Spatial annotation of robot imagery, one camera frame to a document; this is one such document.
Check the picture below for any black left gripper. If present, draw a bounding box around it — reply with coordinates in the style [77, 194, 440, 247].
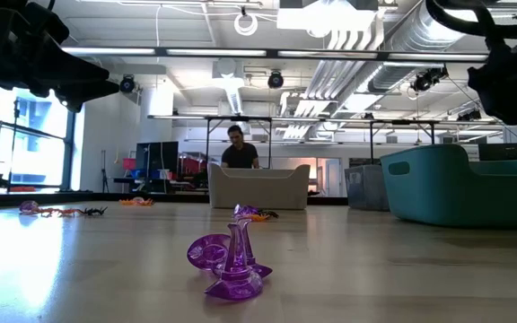
[0, 3, 121, 114]

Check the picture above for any black pole stand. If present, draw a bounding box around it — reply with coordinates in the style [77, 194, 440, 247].
[7, 98, 22, 194]

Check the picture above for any black tripod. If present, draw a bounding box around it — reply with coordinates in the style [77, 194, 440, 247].
[100, 149, 110, 194]

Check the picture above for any black computer monitor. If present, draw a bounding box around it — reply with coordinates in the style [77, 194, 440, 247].
[478, 142, 517, 162]
[135, 141, 180, 181]

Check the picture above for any person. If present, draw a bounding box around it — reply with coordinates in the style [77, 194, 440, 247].
[220, 124, 260, 170]

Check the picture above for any overhead LED light bar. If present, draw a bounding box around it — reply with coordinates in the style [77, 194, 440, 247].
[59, 45, 491, 64]

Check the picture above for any white plastic bin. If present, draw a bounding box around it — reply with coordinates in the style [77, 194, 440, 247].
[207, 163, 311, 211]

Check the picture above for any grey translucent plastic bin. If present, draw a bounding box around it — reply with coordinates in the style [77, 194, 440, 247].
[344, 163, 390, 212]

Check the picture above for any black ceiling spotlight cluster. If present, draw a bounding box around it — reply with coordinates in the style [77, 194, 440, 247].
[409, 65, 450, 93]

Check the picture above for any teal plastic bin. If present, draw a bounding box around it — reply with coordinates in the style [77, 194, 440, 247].
[380, 144, 517, 230]

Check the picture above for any black window frame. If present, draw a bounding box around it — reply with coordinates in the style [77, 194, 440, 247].
[0, 84, 78, 192]

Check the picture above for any black aluminium rig frame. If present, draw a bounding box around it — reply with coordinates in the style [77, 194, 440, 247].
[0, 190, 349, 208]

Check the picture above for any white ceiling duct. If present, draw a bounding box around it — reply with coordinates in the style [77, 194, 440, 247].
[213, 57, 246, 116]

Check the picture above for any black background rig frame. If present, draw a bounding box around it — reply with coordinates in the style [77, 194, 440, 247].
[204, 115, 274, 170]
[369, 118, 436, 145]

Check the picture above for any white cable coil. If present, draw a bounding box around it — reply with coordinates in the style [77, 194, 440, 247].
[233, 12, 259, 38]

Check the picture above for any silver ventilation duct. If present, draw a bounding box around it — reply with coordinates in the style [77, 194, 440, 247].
[365, 0, 470, 94]

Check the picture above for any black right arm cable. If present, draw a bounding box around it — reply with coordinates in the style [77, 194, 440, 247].
[424, 0, 517, 51]

